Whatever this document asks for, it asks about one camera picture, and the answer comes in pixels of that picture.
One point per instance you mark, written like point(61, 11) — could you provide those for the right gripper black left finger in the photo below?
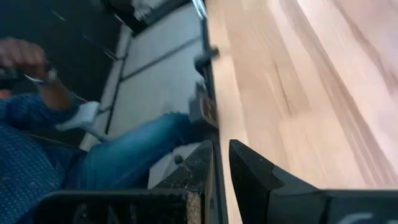
point(199, 174)

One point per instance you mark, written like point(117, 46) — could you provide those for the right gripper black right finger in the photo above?
point(258, 193)

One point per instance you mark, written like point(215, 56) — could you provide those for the person's forearm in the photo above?
point(56, 96)

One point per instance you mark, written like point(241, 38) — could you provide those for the person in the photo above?
point(124, 155)

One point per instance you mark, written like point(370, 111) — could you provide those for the white plastic part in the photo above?
point(82, 116)

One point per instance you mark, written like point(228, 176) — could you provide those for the black equipment base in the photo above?
point(124, 12)

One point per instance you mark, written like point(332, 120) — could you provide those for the person's hand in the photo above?
point(21, 56)

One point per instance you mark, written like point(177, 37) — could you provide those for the black aluminium table frame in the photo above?
point(221, 193)

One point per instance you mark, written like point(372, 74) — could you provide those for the black table edge bracket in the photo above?
point(205, 59)

